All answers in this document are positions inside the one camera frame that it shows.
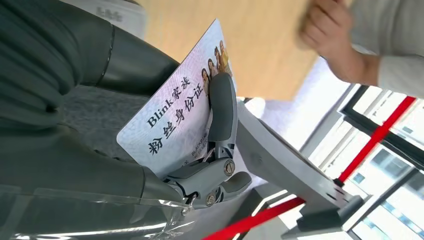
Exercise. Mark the red boundary strip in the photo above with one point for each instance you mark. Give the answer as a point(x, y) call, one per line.
point(377, 132)

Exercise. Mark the person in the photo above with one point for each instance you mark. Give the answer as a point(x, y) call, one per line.
point(397, 33)

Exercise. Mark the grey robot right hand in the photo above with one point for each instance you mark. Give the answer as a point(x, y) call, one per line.
point(82, 185)

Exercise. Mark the light grey card reader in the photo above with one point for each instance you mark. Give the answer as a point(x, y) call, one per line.
point(109, 16)

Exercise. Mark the grey kiosk stand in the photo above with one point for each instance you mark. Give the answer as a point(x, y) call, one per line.
point(275, 159)

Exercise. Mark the dark speckled carpet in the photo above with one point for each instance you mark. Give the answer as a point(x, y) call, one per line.
point(99, 116)

